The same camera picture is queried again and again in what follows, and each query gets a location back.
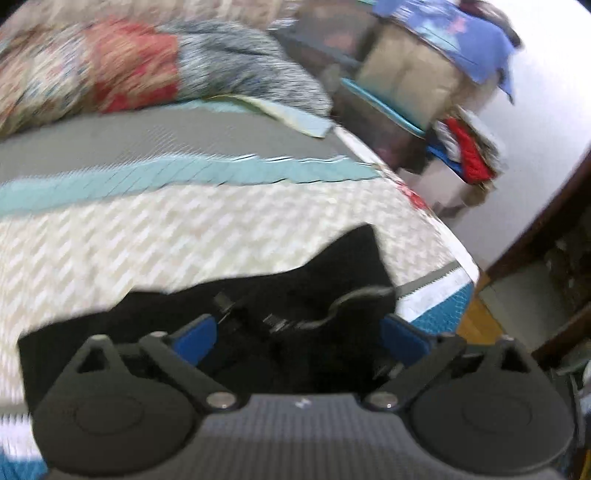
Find dark wooden furniture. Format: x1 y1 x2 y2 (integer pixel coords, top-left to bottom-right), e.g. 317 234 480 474
480 150 591 370

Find blue printed cloth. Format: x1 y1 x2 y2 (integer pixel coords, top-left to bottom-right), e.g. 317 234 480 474
370 0 522 103

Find patchwork quilt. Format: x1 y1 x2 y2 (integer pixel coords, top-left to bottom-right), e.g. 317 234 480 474
0 17 334 136

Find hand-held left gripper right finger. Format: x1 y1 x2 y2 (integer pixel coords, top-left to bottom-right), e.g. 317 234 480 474
365 314 533 411

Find printed teal beige bed sheet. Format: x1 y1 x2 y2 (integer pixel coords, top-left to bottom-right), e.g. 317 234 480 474
0 98 481 480

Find beige fabric bag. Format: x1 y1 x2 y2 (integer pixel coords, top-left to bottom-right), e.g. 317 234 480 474
356 19 468 131

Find clear storage box teal lid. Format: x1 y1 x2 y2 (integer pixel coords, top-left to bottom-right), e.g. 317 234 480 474
331 78 428 174

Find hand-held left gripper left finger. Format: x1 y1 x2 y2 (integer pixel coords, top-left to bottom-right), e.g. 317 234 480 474
74 314 237 411

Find pile of red clothes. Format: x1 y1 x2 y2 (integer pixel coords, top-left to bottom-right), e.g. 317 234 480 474
426 105 505 186

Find black pants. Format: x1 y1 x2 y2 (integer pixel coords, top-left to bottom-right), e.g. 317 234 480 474
18 223 403 398

